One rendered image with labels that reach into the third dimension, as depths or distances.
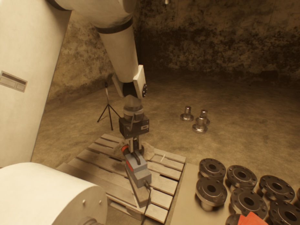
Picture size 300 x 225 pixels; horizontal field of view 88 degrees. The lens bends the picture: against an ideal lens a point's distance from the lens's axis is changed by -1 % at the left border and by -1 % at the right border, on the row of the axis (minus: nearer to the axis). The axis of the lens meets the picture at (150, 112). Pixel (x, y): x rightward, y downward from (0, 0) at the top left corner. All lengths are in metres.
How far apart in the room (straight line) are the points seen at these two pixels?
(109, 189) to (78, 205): 1.23
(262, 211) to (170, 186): 0.74
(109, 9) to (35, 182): 0.54
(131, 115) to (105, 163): 0.88
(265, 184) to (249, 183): 0.13
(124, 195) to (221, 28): 5.57
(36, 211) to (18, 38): 0.49
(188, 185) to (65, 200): 1.60
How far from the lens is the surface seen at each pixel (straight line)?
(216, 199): 1.55
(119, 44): 0.89
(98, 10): 0.65
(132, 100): 1.17
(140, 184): 1.51
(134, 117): 1.19
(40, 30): 0.71
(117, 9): 0.63
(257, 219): 1.52
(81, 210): 0.45
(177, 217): 1.67
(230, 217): 1.50
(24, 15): 0.69
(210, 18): 6.14
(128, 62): 0.95
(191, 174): 1.99
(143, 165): 1.49
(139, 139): 1.40
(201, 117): 2.76
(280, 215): 1.69
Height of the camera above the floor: 1.45
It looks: 26 degrees down
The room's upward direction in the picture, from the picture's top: 1 degrees clockwise
